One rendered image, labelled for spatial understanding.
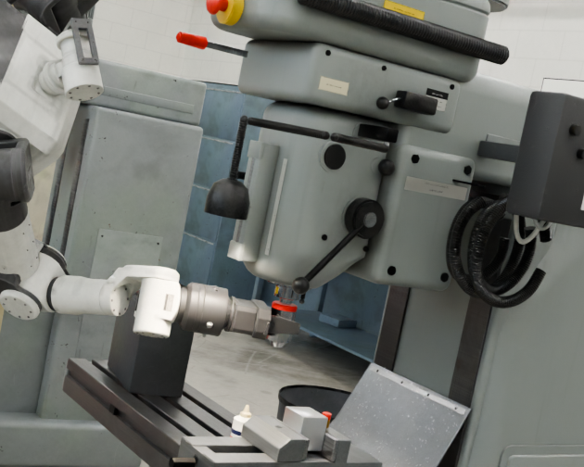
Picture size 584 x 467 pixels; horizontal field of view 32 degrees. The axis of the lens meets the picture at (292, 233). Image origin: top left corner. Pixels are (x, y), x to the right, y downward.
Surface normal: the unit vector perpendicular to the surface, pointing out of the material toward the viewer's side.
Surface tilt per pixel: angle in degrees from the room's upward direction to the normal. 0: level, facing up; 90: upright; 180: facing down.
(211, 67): 90
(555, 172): 90
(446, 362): 90
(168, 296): 71
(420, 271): 90
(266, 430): 41
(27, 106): 58
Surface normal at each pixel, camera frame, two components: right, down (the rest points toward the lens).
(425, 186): 0.54, 0.18
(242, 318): 0.18, 0.12
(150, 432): -0.82, -0.11
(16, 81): 0.75, -0.34
